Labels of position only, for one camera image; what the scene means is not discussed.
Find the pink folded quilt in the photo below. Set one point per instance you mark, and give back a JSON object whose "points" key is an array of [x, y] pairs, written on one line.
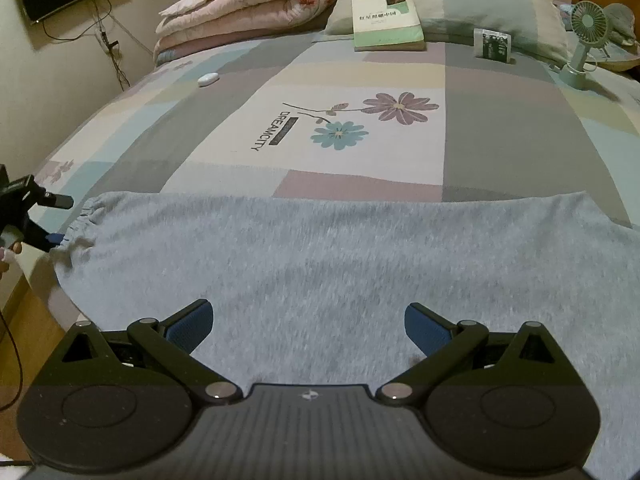
{"points": [[250, 0]]}

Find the large patchwork pillow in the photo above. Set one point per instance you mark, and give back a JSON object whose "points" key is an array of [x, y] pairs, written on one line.
{"points": [[475, 5]]}

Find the patchwork bed sheet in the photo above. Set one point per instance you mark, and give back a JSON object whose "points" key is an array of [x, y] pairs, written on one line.
{"points": [[500, 135]]}

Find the grey folded cloth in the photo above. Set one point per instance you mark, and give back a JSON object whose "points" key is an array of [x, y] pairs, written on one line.
{"points": [[620, 20]]}

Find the green handheld fan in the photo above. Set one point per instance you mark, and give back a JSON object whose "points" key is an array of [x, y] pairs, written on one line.
{"points": [[590, 22]]}

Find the person's left hand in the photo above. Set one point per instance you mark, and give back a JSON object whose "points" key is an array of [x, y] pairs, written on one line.
{"points": [[7, 257]]}

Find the light grey sweatpants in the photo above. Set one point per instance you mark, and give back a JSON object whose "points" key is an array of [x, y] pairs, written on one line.
{"points": [[350, 270]]}

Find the white earbuds case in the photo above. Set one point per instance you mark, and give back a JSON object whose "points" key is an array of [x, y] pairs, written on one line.
{"points": [[208, 79]]}

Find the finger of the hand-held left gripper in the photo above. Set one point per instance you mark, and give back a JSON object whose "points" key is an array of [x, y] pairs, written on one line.
{"points": [[57, 201], [47, 241]]}

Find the small printed box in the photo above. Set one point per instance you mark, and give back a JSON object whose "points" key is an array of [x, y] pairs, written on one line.
{"points": [[492, 46]]}

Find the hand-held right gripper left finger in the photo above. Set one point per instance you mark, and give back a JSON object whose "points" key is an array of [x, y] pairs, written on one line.
{"points": [[192, 324]]}

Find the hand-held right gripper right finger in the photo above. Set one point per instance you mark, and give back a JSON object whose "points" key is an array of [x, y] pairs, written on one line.
{"points": [[425, 330]]}

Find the green and white book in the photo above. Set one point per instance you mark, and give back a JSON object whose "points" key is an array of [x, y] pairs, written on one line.
{"points": [[387, 15]]}

